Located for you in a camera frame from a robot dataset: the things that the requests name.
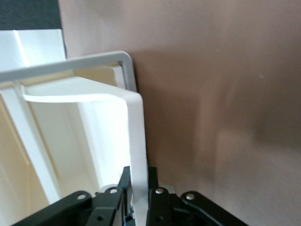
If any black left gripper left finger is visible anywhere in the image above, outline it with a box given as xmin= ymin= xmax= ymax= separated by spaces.
xmin=14 ymin=166 xmax=133 ymax=226

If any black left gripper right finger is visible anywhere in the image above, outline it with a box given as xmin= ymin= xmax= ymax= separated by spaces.
xmin=145 ymin=166 xmax=250 ymax=226

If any white plastic drawer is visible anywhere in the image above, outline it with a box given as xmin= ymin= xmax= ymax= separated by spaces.
xmin=0 ymin=77 xmax=150 ymax=226

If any white drawer cabinet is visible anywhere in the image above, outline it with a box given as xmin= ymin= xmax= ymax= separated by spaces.
xmin=0 ymin=29 xmax=137 ymax=94

